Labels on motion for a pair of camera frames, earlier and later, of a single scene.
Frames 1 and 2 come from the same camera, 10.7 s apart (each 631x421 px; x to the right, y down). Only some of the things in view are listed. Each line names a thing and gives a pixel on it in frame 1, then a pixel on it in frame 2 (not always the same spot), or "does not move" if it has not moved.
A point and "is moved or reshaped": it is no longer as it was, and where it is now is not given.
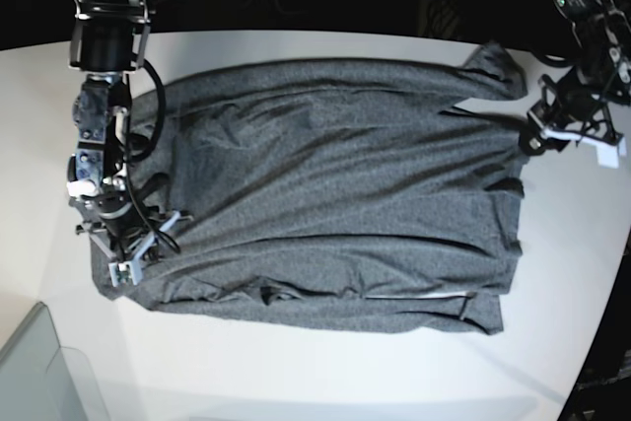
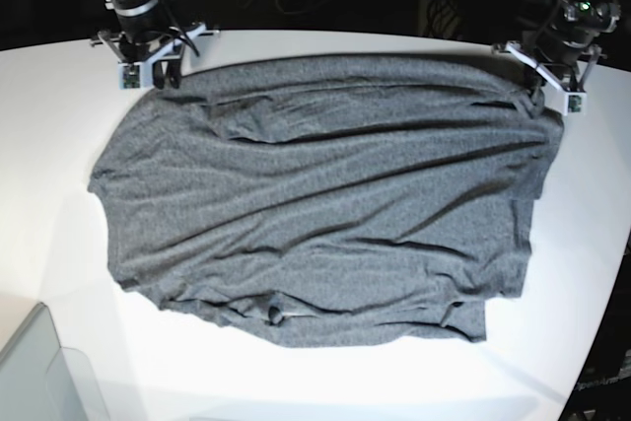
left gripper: [124, 224] to [149, 35]
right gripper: [574, 107] to [565, 72]
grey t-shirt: [330, 186] is moved or reshaped
